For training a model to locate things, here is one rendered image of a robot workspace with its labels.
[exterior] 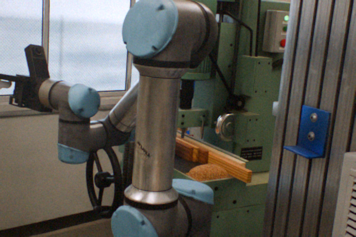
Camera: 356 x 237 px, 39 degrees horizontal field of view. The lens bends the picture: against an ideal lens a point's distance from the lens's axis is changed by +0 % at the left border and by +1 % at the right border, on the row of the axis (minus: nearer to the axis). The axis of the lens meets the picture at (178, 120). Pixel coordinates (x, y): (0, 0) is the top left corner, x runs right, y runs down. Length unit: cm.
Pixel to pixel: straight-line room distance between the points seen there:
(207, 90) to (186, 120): 15
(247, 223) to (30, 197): 158
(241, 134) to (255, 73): 24
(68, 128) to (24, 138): 188
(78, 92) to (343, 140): 59
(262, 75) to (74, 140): 95
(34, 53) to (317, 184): 76
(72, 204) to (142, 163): 237
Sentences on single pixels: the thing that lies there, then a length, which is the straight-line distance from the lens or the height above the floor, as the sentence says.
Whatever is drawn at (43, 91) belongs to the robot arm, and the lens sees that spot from 125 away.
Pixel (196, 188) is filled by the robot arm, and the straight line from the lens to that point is 115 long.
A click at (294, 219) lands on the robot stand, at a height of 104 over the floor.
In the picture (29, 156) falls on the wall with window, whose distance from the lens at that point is 312.
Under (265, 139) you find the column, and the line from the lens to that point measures 214.
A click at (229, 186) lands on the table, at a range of 174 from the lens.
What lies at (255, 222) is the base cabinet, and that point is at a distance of 209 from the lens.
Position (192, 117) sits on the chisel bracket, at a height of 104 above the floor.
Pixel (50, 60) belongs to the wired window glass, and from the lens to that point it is 314.
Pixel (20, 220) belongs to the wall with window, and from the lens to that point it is 324.
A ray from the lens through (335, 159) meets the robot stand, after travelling 96.
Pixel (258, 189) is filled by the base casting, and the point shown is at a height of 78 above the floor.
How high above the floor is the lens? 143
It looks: 12 degrees down
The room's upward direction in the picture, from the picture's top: 5 degrees clockwise
